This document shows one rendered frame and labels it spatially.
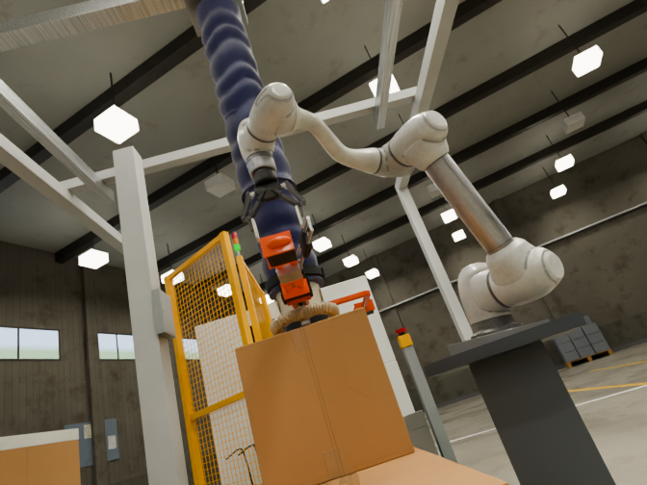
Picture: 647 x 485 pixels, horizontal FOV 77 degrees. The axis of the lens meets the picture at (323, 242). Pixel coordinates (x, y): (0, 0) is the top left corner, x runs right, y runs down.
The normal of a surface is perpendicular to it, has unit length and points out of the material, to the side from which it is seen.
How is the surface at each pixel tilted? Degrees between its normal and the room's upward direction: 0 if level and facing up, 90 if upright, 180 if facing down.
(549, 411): 90
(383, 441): 90
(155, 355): 90
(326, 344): 90
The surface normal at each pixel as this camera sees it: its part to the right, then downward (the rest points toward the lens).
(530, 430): -0.42, -0.25
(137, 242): -0.04, -0.40
